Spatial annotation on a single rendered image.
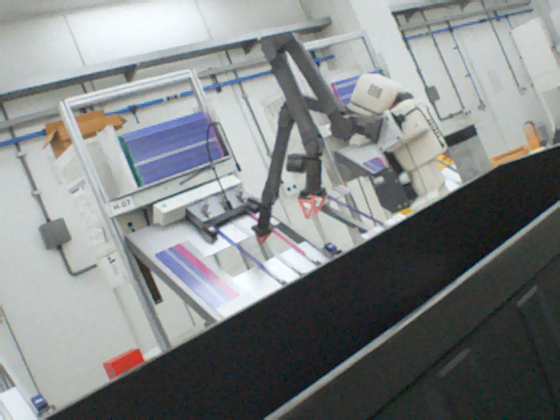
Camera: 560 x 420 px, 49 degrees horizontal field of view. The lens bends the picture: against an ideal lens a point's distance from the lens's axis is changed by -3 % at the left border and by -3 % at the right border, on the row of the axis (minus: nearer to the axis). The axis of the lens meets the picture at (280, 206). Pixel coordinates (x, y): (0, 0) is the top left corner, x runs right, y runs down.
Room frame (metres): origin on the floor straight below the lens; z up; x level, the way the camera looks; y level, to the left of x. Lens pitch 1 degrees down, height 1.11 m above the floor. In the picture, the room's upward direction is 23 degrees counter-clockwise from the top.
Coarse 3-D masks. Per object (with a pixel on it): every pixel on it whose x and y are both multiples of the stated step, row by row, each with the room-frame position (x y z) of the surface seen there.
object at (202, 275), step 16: (160, 256) 2.74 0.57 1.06; (176, 256) 2.76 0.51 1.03; (192, 256) 2.77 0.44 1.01; (176, 272) 2.67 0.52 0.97; (192, 272) 2.68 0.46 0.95; (208, 272) 2.69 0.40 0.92; (224, 272) 2.71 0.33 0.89; (192, 288) 2.60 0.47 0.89; (208, 288) 2.61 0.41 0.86; (224, 288) 2.62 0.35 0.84; (240, 288) 2.63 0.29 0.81; (208, 304) 2.54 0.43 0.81; (224, 304) 2.54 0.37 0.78; (240, 304) 2.55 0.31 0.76
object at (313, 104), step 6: (306, 96) 2.63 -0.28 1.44; (306, 102) 2.63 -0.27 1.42; (312, 102) 2.62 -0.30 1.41; (318, 102) 2.61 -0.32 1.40; (282, 108) 2.66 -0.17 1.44; (288, 108) 2.65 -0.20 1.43; (312, 108) 2.62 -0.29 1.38; (318, 108) 2.61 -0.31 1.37; (348, 114) 2.57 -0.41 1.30; (354, 114) 2.55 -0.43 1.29; (288, 120) 2.68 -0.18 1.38
